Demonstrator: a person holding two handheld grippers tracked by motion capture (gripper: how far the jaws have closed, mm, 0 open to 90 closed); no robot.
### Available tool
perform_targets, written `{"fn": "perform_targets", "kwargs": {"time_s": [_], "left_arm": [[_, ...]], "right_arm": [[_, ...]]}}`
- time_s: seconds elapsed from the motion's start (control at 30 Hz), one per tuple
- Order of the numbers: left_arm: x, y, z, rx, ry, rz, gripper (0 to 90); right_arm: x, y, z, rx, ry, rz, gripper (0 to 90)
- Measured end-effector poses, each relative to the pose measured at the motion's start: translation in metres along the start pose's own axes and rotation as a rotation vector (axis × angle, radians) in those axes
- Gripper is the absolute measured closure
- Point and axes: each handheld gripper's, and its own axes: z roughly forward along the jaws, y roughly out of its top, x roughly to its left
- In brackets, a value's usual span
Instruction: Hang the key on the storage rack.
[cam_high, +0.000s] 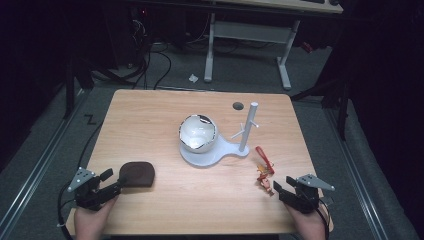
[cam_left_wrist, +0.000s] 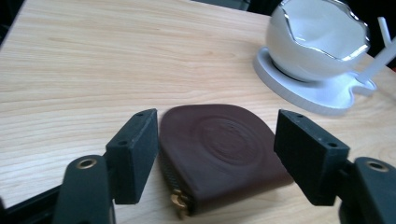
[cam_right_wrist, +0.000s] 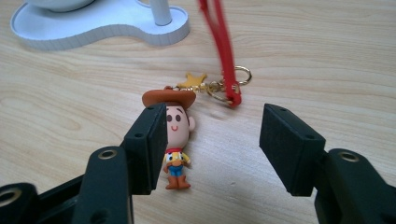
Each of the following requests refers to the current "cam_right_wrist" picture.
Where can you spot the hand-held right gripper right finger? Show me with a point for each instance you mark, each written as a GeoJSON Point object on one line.
{"type": "Point", "coordinates": [289, 149]}

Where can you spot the red clamp tool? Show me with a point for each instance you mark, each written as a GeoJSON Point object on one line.
{"type": "Point", "coordinates": [179, 124]}

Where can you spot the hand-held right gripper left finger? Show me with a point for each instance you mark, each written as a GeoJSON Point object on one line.
{"type": "Point", "coordinates": [146, 149]}

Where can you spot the white cracked-egg bowl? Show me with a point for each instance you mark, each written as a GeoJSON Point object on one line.
{"type": "Point", "coordinates": [59, 4]}

